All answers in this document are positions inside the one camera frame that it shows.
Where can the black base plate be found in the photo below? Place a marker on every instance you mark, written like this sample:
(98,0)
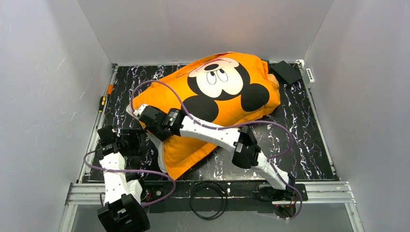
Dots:
(211,196)

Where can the white pillow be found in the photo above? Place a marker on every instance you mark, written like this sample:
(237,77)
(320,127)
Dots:
(160,157)

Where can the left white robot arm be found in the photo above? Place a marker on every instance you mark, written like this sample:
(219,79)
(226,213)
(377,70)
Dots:
(121,210)

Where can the yellow handled screwdriver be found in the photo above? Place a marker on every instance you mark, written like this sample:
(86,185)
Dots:
(105,98)

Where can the white power strip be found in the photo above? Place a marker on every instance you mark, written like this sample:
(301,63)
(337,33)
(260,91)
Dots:
(309,78)

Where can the orange printed pillowcase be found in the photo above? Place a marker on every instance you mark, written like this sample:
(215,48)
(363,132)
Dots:
(225,89)

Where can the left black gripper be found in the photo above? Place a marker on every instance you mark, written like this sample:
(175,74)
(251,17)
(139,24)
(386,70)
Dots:
(136,142)

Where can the aluminium frame rail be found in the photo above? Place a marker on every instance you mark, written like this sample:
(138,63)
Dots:
(317,192)

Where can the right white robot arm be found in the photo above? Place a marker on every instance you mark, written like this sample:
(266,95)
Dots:
(238,140)

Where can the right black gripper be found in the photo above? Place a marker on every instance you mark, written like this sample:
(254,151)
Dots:
(144,114)

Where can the black flat pad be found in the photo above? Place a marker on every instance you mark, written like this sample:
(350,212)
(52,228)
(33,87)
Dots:
(286,72)

